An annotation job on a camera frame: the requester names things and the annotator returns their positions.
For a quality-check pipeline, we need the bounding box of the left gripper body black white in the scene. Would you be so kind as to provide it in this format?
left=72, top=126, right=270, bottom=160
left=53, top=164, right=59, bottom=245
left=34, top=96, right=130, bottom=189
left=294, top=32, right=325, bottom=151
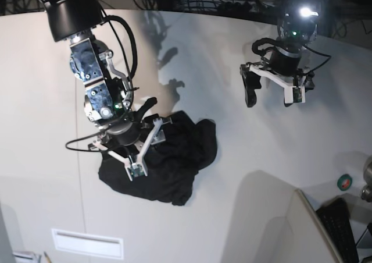
left=240, top=46, right=314, bottom=104

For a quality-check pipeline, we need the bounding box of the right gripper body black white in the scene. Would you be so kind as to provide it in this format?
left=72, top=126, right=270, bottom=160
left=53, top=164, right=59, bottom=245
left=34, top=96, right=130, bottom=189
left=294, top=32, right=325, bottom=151
left=91, top=116, right=170, bottom=181

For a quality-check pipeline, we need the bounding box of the black t-shirt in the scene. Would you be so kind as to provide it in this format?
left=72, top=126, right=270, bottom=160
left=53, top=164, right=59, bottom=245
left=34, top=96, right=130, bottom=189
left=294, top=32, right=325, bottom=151
left=98, top=111, right=217, bottom=206

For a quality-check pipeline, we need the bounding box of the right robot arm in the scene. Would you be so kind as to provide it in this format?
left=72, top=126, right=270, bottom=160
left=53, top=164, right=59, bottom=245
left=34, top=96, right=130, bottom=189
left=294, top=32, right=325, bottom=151
left=38, top=0, right=260, bottom=187

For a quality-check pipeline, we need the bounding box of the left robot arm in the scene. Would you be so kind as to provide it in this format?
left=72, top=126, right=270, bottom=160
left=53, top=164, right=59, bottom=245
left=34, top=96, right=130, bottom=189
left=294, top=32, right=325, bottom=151
left=240, top=0, right=323, bottom=108

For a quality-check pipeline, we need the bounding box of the green tape roll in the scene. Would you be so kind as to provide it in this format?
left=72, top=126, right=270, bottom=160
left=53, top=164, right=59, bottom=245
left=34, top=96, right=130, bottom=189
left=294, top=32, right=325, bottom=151
left=337, top=174, right=353, bottom=191

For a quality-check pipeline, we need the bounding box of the silver metal cylinder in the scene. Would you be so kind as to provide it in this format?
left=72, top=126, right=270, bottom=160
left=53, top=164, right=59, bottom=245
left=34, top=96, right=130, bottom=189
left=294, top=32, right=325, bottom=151
left=360, top=162, right=372, bottom=203

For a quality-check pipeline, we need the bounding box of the black keyboard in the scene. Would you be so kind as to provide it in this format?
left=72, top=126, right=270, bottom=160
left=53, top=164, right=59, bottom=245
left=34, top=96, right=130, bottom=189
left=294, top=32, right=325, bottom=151
left=316, top=198, right=359, bottom=263

